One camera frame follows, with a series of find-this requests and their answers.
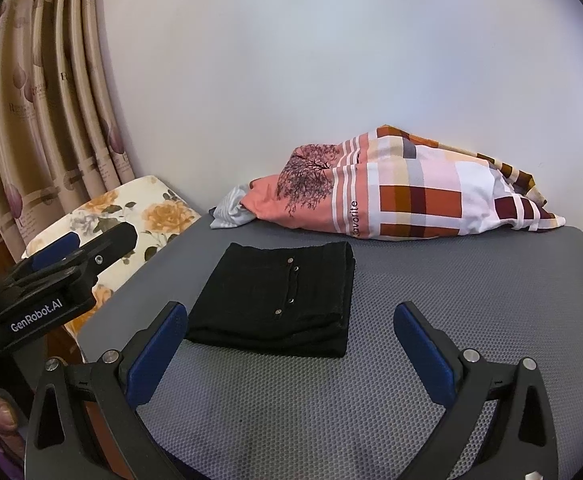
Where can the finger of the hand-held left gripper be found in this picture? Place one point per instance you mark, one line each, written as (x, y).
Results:
(54, 252)
(111, 245)

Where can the person's left hand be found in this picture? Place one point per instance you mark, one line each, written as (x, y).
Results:
(4, 415)

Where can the black pants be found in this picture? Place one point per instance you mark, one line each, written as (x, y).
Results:
(276, 300)

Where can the floral yellow pillow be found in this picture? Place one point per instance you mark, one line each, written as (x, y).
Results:
(121, 215)

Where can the beige printed curtain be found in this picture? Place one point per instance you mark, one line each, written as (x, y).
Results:
(46, 110)

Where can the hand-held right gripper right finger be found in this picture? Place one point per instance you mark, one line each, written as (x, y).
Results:
(424, 355)

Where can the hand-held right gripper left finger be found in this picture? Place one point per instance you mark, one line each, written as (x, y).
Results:
(157, 347)

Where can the grey striped cloth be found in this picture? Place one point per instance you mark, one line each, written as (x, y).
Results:
(229, 212)

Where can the grey mesh mattress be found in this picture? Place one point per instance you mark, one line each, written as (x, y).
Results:
(321, 410)

